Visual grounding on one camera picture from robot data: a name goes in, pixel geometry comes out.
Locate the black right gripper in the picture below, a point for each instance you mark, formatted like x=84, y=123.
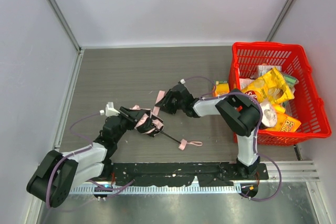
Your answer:
x=169, y=98

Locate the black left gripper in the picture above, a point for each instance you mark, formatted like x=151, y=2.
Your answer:
x=142, y=120

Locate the pink folding umbrella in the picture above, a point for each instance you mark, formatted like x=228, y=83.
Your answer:
x=150, y=124

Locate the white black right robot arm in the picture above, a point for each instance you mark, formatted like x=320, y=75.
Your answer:
x=241, y=113

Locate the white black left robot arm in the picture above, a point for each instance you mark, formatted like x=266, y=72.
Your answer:
x=59, y=173

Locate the orange green carton box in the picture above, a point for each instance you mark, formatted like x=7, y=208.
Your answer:
x=220, y=88

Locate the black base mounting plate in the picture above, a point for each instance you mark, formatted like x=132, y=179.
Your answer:
x=180, y=174

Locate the white wrapped packet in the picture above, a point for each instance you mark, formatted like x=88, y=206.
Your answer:
x=263, y=69

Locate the yellow chips bag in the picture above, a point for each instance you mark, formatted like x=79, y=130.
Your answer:
x=271, y=86

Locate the orange snack bag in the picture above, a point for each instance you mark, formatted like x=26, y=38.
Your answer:
x=285, y=123

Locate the green snack packet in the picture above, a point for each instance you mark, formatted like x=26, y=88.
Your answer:
x=290, y=80

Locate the red plastic basket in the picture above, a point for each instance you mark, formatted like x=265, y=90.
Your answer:
x=307, y=106

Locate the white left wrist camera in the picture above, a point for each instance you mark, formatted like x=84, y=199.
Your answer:
x=109, y=110

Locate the white slotted cable duct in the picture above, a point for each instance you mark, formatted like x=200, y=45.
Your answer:
x=136, y=190

